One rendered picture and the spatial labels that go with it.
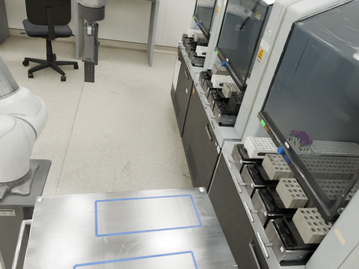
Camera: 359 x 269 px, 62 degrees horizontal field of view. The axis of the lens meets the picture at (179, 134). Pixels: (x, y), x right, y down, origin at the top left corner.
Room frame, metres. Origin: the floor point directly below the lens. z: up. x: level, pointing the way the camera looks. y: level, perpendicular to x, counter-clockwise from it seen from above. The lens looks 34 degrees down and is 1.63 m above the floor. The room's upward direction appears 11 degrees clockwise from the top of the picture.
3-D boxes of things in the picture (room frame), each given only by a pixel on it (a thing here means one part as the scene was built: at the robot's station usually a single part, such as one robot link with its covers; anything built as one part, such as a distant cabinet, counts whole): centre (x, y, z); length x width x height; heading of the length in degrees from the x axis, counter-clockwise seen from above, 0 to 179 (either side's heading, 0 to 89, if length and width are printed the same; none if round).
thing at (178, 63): (2.85, 0.16, 0.43); 0.27 x 0.02 x 0.36; 15
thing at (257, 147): (1.21, -0.47, 0.83); 0.30 x 0.10 x 0.06; 105
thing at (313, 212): (0.75, -0.53, 0.85); 0.12 x 0.02 x 0.06; 14
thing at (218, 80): (1.89, -0.29, 0.83); 0.30 x 0.10 x 0.06; 105
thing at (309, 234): (0.74, -0.49, 0.85); 0.12 x 0.02 x 0.06; 14
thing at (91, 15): (0.90, 0.32, 1.36); 0.08 x 0.07 x 0.09; 15
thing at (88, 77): (0.83, 0.31, 1.22); 0.03 x 0.01 x 0.07; 105
